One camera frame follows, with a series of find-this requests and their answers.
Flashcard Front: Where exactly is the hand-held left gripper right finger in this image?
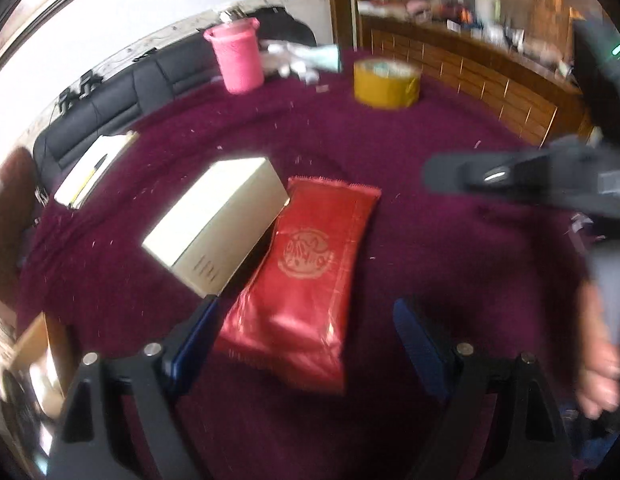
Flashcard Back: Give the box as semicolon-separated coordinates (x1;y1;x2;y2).
392;297;573;480

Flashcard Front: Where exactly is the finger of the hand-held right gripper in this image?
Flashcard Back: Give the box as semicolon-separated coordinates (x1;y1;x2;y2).
422;135;604;210

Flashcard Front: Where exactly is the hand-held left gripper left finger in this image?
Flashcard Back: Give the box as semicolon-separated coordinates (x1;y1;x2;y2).
47;294;221;480

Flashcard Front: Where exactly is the red foil packet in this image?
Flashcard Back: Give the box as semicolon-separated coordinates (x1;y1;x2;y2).
212;176;383;395

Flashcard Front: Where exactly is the cardboard box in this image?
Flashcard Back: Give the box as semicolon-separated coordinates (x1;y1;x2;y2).
0;310;81;461

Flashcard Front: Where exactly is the person's right hand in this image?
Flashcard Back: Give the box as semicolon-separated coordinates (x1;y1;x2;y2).
574;280;620;421

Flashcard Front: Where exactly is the wooden cabinet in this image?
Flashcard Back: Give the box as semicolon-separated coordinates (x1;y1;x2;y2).
327;0;605;148

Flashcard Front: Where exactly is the cream carton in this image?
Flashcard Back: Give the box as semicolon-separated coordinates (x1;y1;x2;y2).
141;156;289;298

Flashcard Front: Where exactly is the yellow tape roll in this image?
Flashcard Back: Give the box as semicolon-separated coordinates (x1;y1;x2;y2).
352;57;422;109

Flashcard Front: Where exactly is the white kettle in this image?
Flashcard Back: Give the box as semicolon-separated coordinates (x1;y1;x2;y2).
474;0;503;23

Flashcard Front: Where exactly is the yellow black pen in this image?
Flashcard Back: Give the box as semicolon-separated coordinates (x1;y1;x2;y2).
72;152;111;201

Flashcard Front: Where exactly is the white notebook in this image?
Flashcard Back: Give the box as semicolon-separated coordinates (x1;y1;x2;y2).
54;131;140;210

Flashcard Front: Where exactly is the white cloth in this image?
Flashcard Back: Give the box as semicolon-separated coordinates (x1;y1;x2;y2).
262;40;343;83

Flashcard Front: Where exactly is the brown chair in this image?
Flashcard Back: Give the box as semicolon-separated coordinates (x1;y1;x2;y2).
0;147;41;306

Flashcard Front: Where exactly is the black clothing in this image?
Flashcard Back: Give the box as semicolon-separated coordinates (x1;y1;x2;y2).
250;6;318;48

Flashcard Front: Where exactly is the dark leather sofa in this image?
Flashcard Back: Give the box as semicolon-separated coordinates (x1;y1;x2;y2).
32;35;231;186

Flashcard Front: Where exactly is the pink knitted bottle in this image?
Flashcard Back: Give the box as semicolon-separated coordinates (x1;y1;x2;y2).
203;16;265;95

